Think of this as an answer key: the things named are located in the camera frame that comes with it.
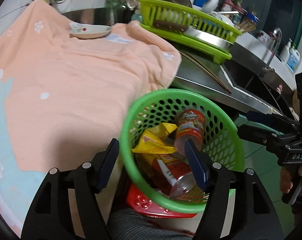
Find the yellow tea bottle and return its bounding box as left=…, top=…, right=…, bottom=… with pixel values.
left=135, top=153, right=195, bottom=199

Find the red snack can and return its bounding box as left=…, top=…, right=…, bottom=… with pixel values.
left=174, top=106, right=207, bottom=155

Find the yellow snack wrapper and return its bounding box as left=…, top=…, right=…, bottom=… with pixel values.
left=132, top=122, right=178, bottom=154

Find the green plastic waste basket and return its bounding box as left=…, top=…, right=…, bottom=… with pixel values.
left=120, top=89, right=244, bottom=213

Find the steel sink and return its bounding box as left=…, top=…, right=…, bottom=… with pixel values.
left=222, top=44, right=295, bottom=113

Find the brown chopstick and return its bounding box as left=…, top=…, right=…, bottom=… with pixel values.
left=179, top=51, right=232, bottom=94

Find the red plastic stool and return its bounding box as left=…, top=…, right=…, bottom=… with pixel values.
left=126, top=183, right=196, bottom=219

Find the white dish soap bottle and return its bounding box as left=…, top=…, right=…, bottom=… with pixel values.
left=279, top=39, right=301, bottom=72

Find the peach flower towel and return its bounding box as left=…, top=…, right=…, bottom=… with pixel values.
left=0, top=0, right=181, bottom=235

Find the green dish rack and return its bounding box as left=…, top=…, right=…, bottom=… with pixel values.
left=137, top=0, right=242, bottom=64

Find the white ceramic saucer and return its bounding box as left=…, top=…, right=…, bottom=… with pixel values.
left=69, top=22, right=112, bottom=40

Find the dark utensil holder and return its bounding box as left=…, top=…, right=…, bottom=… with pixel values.
left=105, top=0, right=138, bottom=26

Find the cleaver with wooden handle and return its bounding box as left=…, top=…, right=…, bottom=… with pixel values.
left=153, top=20, right=233, bottom=52

